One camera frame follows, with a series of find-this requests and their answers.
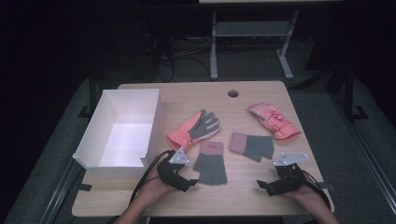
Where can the pink padded ski glove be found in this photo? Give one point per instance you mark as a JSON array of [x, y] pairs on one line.
[[275, 121]]

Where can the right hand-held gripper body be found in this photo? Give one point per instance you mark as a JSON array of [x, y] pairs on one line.
[[288, 177]]

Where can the grey metal floor rail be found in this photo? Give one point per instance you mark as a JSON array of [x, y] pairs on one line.
[[367, 155], [59, 193]]

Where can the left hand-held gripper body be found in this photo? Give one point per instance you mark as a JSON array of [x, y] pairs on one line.
[[172, 174]]

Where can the pink glove with grey palm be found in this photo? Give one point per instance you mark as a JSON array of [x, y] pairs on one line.
[[190, 130]]

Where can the white box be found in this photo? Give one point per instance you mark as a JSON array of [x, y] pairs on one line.
[[124, 146]]

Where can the person's right hand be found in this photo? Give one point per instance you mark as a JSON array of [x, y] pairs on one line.
[[306, 194]]

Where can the person's left hand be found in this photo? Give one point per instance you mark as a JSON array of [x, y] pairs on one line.
[[154, 188]]

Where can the grey fingerless glove pink cuff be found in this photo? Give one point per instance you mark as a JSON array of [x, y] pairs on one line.
[[255, 146], [211, 165]]

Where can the black metal stand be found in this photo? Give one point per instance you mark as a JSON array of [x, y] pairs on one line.
[[350, 93]]

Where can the grey metal table frame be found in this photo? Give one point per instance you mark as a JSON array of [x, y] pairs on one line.
[[252, 29]]

